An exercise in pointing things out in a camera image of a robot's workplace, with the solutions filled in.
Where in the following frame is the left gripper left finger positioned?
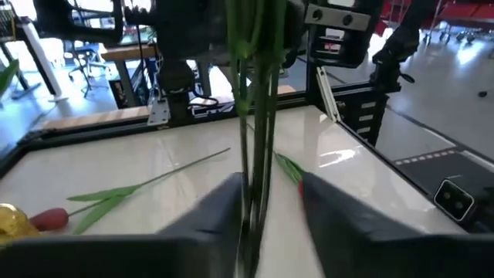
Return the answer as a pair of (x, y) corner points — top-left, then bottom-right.
(0, 172), (245, 278)

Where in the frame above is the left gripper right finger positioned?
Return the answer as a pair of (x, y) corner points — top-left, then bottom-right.
(300, 172), (494, 278)

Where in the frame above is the bright red artificial tulip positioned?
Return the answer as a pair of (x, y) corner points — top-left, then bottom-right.
(274, 151), (309, 198)

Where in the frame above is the pink-red artificial flower bunch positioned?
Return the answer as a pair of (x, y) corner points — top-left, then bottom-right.
(225, 0), (289, 278)

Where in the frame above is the dark red artificial tulip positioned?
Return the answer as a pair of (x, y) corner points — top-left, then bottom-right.
(29, 147), (232, 236)

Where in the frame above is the yellow glass vase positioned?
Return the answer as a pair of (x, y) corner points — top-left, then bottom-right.
(0, 203), (41, 246)

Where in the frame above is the white table sheet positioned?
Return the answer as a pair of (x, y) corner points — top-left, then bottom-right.
(0, 104), (468, 278)

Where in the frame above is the dark striped-edge floor mat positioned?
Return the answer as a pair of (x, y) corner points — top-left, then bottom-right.
(393, 146), (494, 194)

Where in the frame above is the silver mounting plate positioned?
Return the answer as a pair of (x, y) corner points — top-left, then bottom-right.
(147, 97), (171, 127)

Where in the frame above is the black tripod clamp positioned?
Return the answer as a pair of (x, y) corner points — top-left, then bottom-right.
(369, 25), (417, 93)

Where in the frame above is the wooden desk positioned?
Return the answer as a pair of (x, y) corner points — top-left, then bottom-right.
(100, 43), (159, 109)

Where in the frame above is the office chair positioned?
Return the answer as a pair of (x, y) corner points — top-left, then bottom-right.
(65, 40), (111, 100)

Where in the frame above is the red cart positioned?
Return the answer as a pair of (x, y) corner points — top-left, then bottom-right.
(380, 0), (494, 24)

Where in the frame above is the black table-level camera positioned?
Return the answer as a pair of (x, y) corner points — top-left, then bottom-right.
(431, 178), (476, 223)

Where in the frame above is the black aluminium table frame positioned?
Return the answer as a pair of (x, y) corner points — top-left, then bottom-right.
(0, 0), (470, 232)

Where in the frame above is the white post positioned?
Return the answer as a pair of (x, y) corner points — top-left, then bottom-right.
(19, 17), (69, 103)

